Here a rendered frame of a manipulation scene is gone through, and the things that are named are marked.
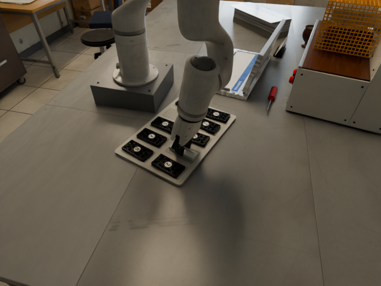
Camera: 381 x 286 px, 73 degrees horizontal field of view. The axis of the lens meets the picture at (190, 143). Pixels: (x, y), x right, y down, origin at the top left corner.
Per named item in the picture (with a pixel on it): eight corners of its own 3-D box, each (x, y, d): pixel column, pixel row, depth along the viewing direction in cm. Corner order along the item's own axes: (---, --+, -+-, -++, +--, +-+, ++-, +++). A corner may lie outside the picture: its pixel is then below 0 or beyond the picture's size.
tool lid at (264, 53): (282, 18, 125) (286, 20, 124) (266, 53, 139) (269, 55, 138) (258, 54, 96) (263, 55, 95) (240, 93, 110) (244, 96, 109)
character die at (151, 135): (145, 130, 95) (145, 127, 94) (167, 139, 91) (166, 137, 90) (136, 137, 92) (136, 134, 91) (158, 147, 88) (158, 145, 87)
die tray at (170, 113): (179, 97, 112) (179, 96, 112) (236, 118, 102) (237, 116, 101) (113, 153, 88) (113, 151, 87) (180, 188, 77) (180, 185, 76)
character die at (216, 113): (207, 109, 104) (207, 107, 103) (229, 116, 101) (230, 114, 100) (202, 116, 101) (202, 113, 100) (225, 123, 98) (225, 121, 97)
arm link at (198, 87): (194, 89, 75) (171, 102, 70) (203, 47, 65) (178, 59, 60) (216, 105, 72) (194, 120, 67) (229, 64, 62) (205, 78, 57)
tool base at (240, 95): (233, 52, 146) (235, 46, 143) (270, 59, 139) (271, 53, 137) (202, 89, 117) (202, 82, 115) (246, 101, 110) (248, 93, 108)
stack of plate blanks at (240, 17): (232, 21, 184) (234, 4, 177) (246, 17, 189) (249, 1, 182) (272, 40, 159) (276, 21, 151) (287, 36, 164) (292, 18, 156)
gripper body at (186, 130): (191, 95, 76) (185, 121, 85) (170, 112, 70) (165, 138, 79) (212, 108, 74) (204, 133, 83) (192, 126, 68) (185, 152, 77)
